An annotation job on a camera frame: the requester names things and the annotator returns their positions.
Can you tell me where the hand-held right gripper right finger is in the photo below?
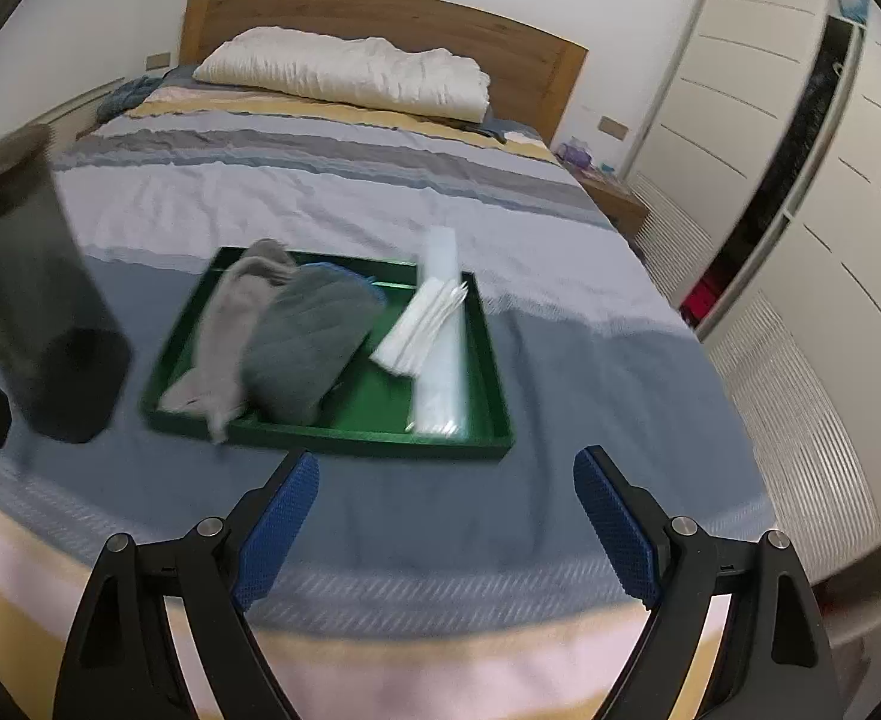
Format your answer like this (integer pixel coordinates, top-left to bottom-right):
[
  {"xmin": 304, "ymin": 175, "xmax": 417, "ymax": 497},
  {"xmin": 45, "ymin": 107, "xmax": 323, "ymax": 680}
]
[{"xmin": 573, "ymin": 446, "xmax": 842, "ymax": 720}]

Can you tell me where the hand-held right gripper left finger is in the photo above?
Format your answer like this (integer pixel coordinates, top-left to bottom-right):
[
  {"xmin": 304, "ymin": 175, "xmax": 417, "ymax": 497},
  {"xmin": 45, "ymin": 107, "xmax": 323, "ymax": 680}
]
[{"xmin": 54, "ymin": 448, "xmax": 321, "ymax": 720}]

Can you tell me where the green tray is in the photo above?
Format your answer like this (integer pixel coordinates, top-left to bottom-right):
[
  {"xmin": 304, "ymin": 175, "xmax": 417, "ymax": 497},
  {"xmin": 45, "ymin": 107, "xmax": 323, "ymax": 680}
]
[{"xmin": 139, "ymin": 244, "xmax": 516, "ymax": 464}]

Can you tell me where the grey sock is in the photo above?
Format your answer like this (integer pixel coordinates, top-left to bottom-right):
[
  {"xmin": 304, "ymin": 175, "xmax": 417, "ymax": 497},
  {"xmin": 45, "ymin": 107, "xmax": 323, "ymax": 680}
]
[{"xmin": 157, "ymin": 238, "xmax": 300, "ymax": 445}]

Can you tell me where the grey quilted mitt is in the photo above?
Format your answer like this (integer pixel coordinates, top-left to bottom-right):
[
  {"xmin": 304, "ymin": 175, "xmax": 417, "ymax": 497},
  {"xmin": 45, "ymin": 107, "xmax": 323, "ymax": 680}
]
[{"xmin": 241, "ymin": 261, "xmax": 390, "ymax": 427}]

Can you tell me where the clear plastic bag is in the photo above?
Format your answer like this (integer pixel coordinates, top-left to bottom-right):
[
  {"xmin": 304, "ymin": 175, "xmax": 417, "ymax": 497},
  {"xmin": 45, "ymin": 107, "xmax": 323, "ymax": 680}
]
[{"xmin": 408, "ymin": 223, "xmax": 465, "ymax": 437}]

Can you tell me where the white tissue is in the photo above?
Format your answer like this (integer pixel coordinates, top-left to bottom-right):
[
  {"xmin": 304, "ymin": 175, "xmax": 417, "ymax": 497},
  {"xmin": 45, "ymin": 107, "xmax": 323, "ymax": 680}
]
[{"xmin": 369, "ymin": 277, "xmax": 473, "ymax": 377}]

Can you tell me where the striped bed blanket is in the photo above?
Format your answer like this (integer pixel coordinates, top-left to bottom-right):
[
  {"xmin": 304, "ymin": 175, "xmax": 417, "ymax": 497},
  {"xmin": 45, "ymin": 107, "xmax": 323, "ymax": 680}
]
[{"xmin": 0, "ymin": 82, "xmax": 778, "ymax": 720}]

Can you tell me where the white louvred panel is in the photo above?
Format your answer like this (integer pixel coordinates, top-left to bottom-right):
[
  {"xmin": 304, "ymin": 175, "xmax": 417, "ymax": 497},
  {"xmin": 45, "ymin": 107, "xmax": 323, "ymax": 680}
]
[{"xmin": 627, "ymin": 169, "xmax": 881, "ymax": 578}]

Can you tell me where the teal cloth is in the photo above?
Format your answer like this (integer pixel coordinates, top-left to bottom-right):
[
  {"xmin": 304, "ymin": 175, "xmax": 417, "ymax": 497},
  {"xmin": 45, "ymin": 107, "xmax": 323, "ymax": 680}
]
[{"xmin": 97, "ymin": 67, "xmax": 187, "ymax": 121}]

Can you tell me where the red object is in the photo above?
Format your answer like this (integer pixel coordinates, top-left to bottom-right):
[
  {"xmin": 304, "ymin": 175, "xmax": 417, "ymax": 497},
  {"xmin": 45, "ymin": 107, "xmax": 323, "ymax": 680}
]
[{"xmin": 678, "ymin": 276, "xmax": 727, "ymax": 325}]

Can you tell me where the wooden nightstand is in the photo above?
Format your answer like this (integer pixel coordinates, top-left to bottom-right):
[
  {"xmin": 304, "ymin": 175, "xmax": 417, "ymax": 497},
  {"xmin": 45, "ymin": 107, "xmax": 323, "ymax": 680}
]
[{"xmin": 576, "ymin": 165, "xmax": 650, "ymax": 237}]

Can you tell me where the white pillow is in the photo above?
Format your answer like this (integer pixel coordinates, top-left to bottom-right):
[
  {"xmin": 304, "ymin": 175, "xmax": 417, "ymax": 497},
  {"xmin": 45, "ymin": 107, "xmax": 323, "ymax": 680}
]
[{"xmin": 191, "ymin": 26, "xmax": 492, "ymax": 122}]

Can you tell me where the wooden headboard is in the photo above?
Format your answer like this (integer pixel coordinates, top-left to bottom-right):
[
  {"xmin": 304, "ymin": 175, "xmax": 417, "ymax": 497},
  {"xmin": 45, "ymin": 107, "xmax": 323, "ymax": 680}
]
[{"xmin": 179, "ymin": 0, "xmax": 590, "ymax": 147}]

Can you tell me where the white wardrobe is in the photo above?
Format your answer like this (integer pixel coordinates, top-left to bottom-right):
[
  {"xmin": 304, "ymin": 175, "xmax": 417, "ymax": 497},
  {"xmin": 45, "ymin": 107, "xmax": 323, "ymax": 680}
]
[{"xmin": 620, "ymin": 0, "xmax": 881, "ymax": 691}]

